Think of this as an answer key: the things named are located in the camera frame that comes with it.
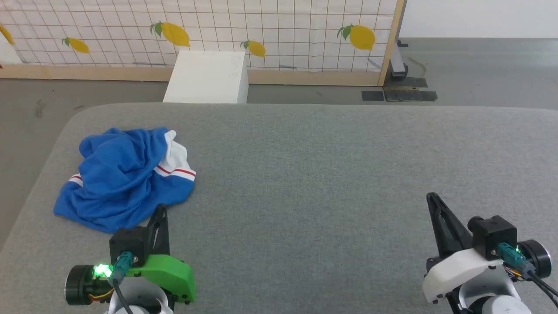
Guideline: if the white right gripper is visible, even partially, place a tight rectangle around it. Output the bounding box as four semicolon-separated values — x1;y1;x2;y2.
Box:
422;192;551;301

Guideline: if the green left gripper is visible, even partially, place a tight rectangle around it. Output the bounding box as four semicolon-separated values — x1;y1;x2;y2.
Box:
65;204;196;306

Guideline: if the blue white basketball jersey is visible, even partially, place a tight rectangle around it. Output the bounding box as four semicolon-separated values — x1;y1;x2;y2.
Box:
53;127;197;234

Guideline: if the long black floor mat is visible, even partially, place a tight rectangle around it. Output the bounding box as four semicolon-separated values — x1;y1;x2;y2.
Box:
384;89;438;102

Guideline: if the grey fabric sofa surface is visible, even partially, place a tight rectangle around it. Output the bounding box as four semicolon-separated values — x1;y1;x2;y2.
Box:
0;102;558;314

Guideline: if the dark grey floor mat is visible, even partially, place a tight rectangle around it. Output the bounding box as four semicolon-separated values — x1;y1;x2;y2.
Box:
395;77;429;88

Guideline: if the white box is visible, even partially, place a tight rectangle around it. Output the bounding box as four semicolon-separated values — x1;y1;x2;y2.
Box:
163;50;249;104

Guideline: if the grey metal stand foot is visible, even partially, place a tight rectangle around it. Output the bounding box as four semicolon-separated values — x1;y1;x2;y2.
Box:
389;40;409;79

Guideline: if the lemon print partition screen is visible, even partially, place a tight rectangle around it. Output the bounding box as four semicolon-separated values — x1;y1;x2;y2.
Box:
0;0;407;87

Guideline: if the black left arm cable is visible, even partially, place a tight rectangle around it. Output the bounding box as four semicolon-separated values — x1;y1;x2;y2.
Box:
111;252;133;314

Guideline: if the thin floor cable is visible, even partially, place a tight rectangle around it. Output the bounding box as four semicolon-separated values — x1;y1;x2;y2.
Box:
408;57;429;79

